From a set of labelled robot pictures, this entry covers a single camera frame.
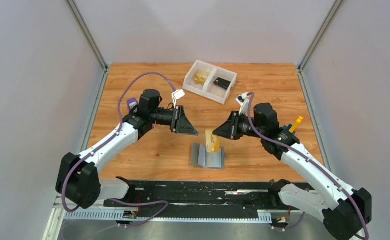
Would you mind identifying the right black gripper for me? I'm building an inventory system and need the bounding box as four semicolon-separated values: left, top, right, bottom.
212;111;265;141

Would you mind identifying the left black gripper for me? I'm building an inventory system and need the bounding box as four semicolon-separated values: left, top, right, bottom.
150;105;199;137

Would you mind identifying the grey card holder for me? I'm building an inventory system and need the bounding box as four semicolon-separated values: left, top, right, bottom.
190;143;226;169

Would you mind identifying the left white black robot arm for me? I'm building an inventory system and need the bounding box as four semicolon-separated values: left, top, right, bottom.
55;89;199;213

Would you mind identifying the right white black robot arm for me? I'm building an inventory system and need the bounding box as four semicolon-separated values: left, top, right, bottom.
213;103;372;240

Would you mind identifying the black card in tray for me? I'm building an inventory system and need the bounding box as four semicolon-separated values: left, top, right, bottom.
213;77;232;90

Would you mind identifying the gold card in tray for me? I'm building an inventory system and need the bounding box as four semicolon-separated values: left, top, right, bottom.
193;71;210;85

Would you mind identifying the white two-compartment tray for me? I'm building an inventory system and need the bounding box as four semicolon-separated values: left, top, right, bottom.
182;60;238;105

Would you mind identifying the purple metronome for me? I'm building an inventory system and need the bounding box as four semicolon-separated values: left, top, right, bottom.
126;97;139;112

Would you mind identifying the colourful toy brick figure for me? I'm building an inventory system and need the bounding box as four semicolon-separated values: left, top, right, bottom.
283;116;304;134

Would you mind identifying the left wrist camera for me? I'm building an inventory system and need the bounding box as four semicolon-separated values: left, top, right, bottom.
171;89;185;108

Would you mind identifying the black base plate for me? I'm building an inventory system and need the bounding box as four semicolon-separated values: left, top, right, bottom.
122;180;301;222

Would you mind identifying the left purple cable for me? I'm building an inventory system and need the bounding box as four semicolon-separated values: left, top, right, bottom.
60;71;178;214

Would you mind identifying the aluminium rail frame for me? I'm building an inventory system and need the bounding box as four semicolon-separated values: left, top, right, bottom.
50;186;356;224

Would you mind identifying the left aluminium corner post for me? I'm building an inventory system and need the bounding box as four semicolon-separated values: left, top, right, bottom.
65;0;109;72

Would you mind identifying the aluminium corner post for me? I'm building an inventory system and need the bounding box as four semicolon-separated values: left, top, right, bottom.
298;0;345;72
65;0;109;72

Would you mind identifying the right aluminium corner post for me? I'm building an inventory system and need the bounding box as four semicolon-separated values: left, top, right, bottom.
298;0;345;72

